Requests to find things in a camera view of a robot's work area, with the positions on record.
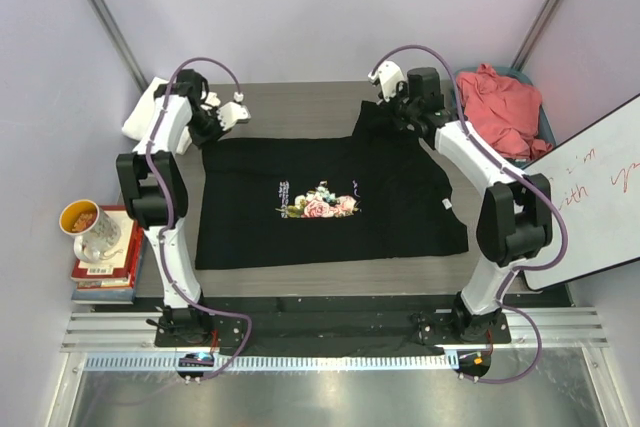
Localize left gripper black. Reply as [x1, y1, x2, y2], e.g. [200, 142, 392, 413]
[187, 107, 232, 151]

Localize black floral t shirt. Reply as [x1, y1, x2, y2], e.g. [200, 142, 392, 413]
[195, 102, 468, 270]

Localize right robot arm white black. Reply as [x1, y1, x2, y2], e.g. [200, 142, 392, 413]
[371, 61, 553, 342]

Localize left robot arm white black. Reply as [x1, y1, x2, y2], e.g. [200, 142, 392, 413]
[116, 69, 213, 347]

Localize bottom book in stack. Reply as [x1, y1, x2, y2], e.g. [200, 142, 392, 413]
[71, 228, 146, 305]

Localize folded white t shirt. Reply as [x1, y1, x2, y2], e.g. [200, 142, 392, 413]
[121, 77, 221, 155]

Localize pink crumpled t shirt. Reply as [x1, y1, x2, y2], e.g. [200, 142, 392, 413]
[455, 63, 554, 160]

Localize floral mug yellow inside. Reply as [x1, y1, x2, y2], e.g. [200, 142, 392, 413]
[59, 199, 121, 264]

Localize red top book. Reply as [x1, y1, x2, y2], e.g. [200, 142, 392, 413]
[70, 205, 145, 290]

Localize whiteboard with red writing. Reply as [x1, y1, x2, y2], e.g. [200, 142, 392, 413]
[524, 97, 639, 290]

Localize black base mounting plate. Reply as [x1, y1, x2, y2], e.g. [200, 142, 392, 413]
[145, 295, 511, 356]

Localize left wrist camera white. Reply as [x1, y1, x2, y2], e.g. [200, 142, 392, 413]
[215, 92, 251, 132]

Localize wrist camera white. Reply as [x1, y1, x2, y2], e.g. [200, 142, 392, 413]
[215, 92, 251, 132]
[368, 60, 406, 102]

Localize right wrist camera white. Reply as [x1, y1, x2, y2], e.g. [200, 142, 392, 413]
[368, 60, 406, 102]

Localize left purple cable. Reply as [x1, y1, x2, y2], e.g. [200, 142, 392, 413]
[147, 57, 254, 381]

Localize purple cable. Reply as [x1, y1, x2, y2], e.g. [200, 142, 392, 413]
[370, 45, 569, 385]
[147, 57, 254, 381]

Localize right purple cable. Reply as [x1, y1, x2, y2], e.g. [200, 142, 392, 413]
[370, 45, 569, 385]

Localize white slotted cable duct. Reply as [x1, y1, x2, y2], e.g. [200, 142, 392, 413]
[84, 351, 459, 373]

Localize aluminium rail frame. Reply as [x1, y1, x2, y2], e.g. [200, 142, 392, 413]
[61, 308, 608, 357]

